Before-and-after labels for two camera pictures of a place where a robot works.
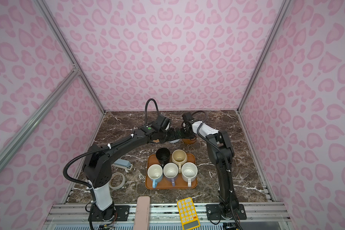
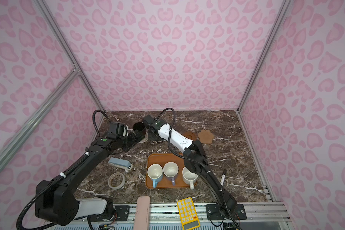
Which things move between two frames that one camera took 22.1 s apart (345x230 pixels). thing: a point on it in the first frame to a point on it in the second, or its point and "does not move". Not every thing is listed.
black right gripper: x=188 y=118 to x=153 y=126
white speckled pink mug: x=189 y=171 does not move
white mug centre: x=170 y=172 does not move
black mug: x=163 y=155 to x=140 y=127
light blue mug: x=155 y=172 does not move
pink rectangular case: x=142 y=214 does not move
